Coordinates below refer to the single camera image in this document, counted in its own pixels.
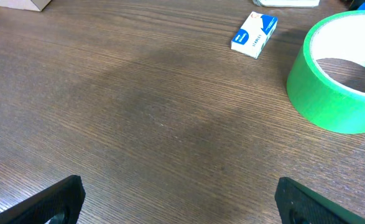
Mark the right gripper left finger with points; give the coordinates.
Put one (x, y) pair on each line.
(60, 203)

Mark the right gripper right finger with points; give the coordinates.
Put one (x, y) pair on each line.
(297, 204)

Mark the green tape roll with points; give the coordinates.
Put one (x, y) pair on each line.
(320, 99)

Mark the brown cardboard box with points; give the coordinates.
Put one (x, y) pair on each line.
(29, 5)

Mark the yellow sticky note pad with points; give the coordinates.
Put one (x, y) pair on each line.
(287, 3)

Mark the white blue staples box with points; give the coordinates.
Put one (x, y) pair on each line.
(253, 35)

